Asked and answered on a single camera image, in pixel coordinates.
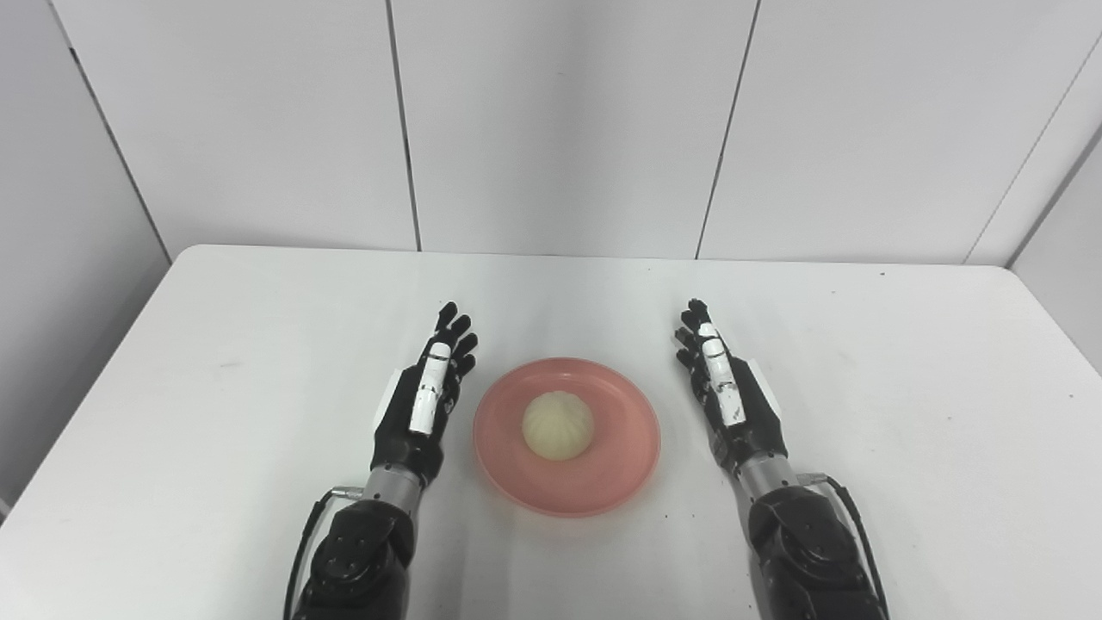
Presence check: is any cream steamed bun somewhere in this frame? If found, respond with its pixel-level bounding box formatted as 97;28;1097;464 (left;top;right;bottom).
523;391;596;461

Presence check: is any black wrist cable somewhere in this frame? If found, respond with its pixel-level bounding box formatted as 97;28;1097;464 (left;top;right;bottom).
796;473;892;617
284;487;362;620

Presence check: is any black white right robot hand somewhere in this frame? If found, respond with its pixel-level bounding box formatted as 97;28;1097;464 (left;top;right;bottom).
674;299;789;474

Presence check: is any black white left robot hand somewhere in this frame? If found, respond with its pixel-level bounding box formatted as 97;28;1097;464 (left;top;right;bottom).
372;301;479;487

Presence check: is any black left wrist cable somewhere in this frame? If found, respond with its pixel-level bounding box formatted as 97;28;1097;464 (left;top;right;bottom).
284;487;362;620

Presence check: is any pink round plate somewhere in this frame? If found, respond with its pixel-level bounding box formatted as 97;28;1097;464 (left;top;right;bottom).
473;357;663;518

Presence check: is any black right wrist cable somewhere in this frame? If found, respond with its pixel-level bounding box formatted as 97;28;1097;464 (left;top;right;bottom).
796;473;892;617

